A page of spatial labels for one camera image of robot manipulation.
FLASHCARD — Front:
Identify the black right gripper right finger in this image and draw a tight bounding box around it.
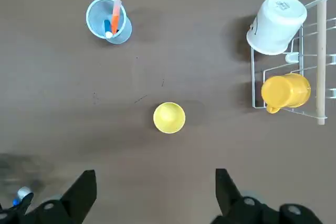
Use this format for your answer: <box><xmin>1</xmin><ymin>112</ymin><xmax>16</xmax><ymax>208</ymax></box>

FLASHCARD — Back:
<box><xmin>212</xmin><ymin>168</ymin><xmax>324</xmax><ymax>224</ymax></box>

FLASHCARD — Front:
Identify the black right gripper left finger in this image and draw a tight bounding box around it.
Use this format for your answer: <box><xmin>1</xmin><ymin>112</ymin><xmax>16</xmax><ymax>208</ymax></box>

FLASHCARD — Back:
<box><xmin>0</xmin><ymin>169</ymin><xmax>97</xmax><ymax>224</ymax></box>

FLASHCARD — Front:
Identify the yellow plastic cup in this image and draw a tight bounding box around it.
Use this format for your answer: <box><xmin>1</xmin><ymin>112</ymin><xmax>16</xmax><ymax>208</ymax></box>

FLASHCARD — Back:
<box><xmin>152</xmin><ymin>102</ymin><xmax>186</xmax><ymax>134</ymax></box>

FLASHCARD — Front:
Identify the yellow-orange mug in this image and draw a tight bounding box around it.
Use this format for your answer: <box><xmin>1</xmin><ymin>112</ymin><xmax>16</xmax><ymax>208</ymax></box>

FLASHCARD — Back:
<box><xmin>260</xmin><ymin>73</ymin><xmax>312</xmax><ymax>114</ymax></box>

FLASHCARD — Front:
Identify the clear plastic measuring beaker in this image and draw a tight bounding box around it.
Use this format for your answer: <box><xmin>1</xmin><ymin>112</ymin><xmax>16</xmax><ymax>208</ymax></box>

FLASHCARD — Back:
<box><xmin>86</xmin><ymin>0</ymin><xmax>133</xmax><ymax>45</ymax></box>

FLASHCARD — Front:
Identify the blue marker pen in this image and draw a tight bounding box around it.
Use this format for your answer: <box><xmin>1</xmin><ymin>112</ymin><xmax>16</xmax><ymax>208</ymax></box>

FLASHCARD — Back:
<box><xmin>103</xmin><ymin>19</ymin><xmax>114</xmax><ymax>39</ymax></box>

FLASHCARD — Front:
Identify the white ceramic mug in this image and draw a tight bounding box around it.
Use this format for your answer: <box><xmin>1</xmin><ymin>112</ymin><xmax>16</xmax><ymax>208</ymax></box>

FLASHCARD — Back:
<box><xmin>246</xmin><ymin>0</ymin><xmax>308</xmax><ymax>56</ymax></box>

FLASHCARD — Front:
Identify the orange marker pen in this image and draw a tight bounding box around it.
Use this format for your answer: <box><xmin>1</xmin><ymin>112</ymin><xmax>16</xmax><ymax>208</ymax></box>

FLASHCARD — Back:
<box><xmin>111</xmin><ymin>0</ymin><xmax>122</xmax><ymax>36</ymax></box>

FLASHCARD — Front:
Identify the white wire cup rack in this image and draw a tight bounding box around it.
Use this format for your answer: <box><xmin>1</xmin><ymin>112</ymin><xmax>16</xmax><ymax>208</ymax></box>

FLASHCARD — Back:
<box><xmin>250</xmin><ymin>0</ymin><xmax>336</xmax><ymax>126</ymax></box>

